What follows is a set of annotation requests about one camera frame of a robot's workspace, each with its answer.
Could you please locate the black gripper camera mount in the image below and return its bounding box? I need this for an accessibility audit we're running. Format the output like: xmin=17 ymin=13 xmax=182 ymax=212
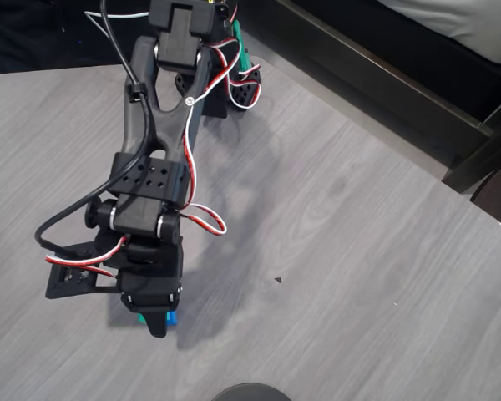
xmin=44 ymin=239 xmax=124 ymax=301

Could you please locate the black cable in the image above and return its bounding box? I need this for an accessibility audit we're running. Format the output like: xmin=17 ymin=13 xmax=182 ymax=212
xmin=33 ymin=0 xmax=156 ymax=252

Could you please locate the red white arm servo wire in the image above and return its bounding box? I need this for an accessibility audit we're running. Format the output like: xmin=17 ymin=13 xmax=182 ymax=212
xmin=178 ymin=8 xmax=263 ymax=237

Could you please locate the green plastic clamp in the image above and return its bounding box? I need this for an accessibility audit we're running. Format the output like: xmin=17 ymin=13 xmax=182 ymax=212
xmin=231 ymin=18 xmax=252 ymax=75

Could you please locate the white bedding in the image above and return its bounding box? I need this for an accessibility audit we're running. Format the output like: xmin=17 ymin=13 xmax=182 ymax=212
xmin=377 ymin=0 xmax=501 ymax=66

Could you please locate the red white gripper servo wire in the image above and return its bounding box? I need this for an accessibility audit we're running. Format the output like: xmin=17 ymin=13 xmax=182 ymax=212
xmin=45 ymin=235 xmax=131 ymax=280

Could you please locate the white cable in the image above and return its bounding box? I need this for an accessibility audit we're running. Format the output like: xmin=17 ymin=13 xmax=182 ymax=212
xmin=84 ymin=10 xmax=151 ymax=39

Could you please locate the dark wooden bed frame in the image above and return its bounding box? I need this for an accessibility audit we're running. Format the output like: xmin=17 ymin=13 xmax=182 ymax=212
xmin=237 ymin=0 xmax=501 ymax=195

